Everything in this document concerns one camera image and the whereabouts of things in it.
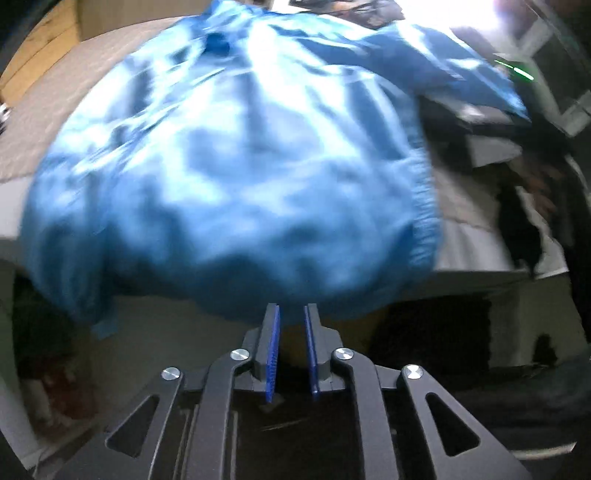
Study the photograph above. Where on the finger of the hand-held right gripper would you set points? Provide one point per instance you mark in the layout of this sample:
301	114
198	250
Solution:
494	122

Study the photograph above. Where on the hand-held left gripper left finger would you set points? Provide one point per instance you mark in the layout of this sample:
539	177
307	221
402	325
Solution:
272	360

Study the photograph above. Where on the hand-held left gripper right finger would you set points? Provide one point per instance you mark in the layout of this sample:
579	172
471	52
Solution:
311	360

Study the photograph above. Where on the blue garment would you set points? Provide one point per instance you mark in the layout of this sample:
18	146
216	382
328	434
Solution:
231	184

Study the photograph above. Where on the plaid blanket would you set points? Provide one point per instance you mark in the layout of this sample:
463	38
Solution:
46	115

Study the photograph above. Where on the pine wood board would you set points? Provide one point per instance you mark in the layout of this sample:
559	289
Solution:
37	46

